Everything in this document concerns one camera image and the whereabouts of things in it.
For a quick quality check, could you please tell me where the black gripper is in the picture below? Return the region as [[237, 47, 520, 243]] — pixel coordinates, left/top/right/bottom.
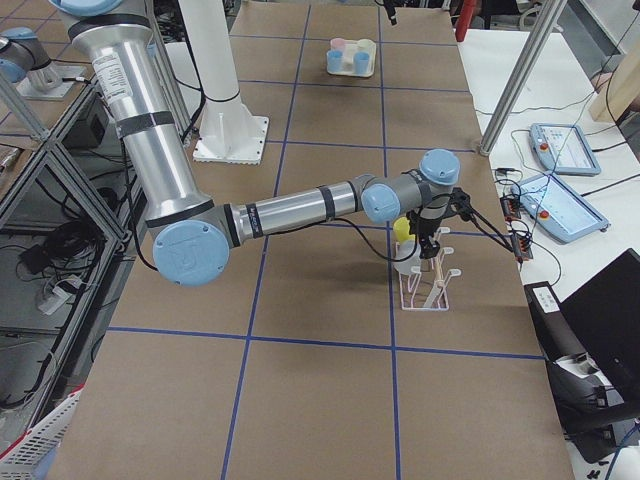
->
[[412, 209, 442, 259]]

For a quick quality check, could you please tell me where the white translucent plastic cup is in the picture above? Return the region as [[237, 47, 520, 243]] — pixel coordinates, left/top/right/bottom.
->
[[393, 240, 422, 276]]

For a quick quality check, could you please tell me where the yellow plastic cup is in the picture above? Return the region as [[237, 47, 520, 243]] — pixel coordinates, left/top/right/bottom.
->
[[393, 217, 415, 244]]

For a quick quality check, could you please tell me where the pink plastic cup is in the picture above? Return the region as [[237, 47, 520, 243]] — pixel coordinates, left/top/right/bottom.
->
[[330, 38, 346, 52]]

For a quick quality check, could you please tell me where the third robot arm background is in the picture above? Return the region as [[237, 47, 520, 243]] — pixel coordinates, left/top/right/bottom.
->
[[1, 27, 70, 100]]

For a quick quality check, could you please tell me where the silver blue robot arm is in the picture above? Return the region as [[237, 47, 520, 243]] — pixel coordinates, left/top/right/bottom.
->
[[57, 1, 460, 286]]

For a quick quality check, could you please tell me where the cream plastic cup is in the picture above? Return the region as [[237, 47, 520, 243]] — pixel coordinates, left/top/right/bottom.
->
[[356, 39, 376, 58]]

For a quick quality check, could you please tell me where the blue plastic cup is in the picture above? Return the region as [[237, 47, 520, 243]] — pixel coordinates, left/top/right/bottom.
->
[[326, 50, 343, 74], [353, 51, 370, 77]]

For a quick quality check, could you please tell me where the cream plastic tray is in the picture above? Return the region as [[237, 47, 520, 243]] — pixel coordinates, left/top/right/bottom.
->
[[331, 39, 377, 78]]

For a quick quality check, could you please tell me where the near teach pendant tablet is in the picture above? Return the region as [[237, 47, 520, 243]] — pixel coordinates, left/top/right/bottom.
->
[[511, 172, 610, 244]]

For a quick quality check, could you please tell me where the teach pendant tablet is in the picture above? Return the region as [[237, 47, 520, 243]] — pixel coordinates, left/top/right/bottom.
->
[[529, 123, 601, 177], [511, 172, 610, 244]]

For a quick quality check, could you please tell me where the far teach pendant tablet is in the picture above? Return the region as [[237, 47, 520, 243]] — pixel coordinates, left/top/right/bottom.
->
[[529, 123, 601, 177]]

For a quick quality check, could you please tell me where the black laptop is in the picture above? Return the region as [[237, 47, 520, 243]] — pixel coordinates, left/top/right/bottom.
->
[[524, 249, 639, 463]]

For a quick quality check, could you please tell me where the white perforated basket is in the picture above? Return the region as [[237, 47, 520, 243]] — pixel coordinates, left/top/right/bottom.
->
[[1, 385, 84, 480]]

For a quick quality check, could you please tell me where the white wire cup rack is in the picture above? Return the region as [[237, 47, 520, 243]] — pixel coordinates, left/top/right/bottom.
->
[[394, 241, 462, 311]]

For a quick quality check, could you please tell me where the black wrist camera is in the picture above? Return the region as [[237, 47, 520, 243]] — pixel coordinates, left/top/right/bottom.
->
[[449, 187, 475, 222]]

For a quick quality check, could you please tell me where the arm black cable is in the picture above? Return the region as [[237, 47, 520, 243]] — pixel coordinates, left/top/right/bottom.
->
[[134, 189, 516, 271]]

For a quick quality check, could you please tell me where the aluminium frame post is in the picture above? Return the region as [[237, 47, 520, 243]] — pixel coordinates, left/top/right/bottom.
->
[[478, 0, 568, 157]]

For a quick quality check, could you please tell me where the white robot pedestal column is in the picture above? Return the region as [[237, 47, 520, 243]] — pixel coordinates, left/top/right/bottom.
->
[[179, 0, 269, 165]]

